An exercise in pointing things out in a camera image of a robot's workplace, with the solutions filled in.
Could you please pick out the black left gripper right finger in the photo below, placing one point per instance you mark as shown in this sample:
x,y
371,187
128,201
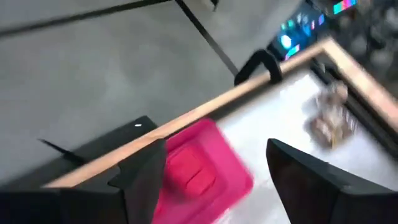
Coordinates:
x,y
311,193

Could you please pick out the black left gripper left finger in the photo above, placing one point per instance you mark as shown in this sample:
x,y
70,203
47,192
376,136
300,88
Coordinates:
x,y
136,193

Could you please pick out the tan foil spice packet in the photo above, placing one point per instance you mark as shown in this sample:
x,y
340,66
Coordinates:
x,y
329,127

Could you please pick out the pink plastic bin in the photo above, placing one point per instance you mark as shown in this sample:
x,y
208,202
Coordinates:
x,y
230,168

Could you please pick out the black table clamp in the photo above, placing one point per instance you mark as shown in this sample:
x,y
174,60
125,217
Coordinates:
x,y
262,53

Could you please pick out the computer tower with coloured lights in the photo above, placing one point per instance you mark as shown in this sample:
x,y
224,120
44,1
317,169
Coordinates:
x,y
298,34

